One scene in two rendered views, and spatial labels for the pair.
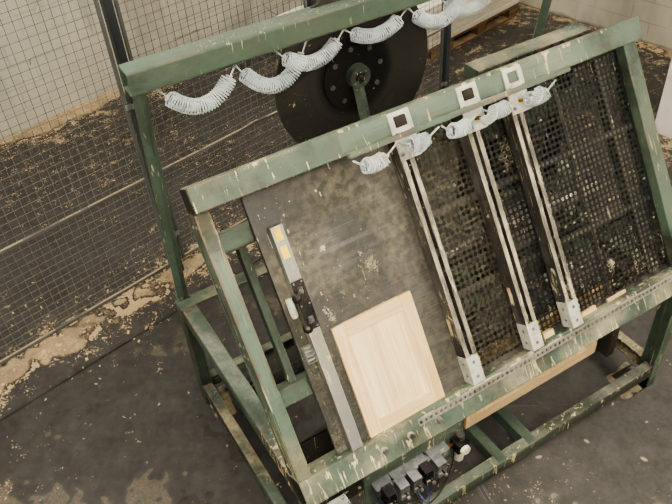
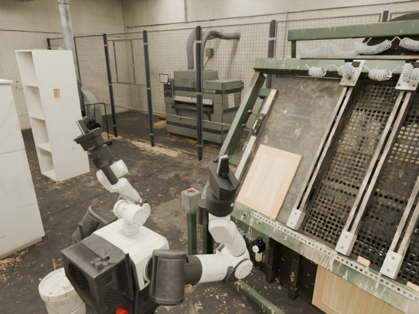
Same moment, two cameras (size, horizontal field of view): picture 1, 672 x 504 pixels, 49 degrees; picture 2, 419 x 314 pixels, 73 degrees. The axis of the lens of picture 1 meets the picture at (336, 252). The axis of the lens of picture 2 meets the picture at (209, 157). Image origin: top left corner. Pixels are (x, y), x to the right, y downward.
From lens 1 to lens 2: 269 cm
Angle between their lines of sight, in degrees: 68
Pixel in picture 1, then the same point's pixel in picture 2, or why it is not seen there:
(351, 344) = (260, 156)
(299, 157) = (297, 62)
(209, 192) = (260, 61)
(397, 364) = (269, 182)
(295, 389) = (236, 159)
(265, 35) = (347, 27)
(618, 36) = not seen: outside the picture
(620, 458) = not seen: outside the picture
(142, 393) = not seen: hidden behind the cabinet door
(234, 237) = (265, 91)
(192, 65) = (311, 33)
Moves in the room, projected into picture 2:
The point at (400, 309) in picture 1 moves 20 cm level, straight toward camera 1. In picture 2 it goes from (290, 160) to (263, 161)
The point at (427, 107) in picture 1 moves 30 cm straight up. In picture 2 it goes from (378, 64) to (389, 10)
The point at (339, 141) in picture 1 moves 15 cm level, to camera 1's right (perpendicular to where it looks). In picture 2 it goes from (318, 63) to (331, 63)
